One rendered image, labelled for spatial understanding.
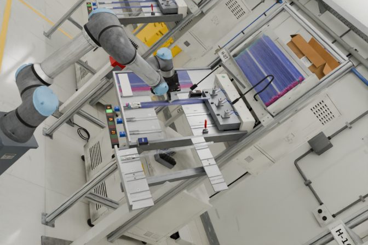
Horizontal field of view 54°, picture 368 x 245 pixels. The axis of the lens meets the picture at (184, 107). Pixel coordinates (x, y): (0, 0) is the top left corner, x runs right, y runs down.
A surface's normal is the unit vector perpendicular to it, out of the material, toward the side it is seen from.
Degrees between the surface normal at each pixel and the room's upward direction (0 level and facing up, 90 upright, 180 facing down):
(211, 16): 90
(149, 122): 44
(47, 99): 8
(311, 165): 90
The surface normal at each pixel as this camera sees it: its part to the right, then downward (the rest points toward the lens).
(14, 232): 0.75, -0.61
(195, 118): 0.13, -0.76
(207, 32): 0.27, 0.64
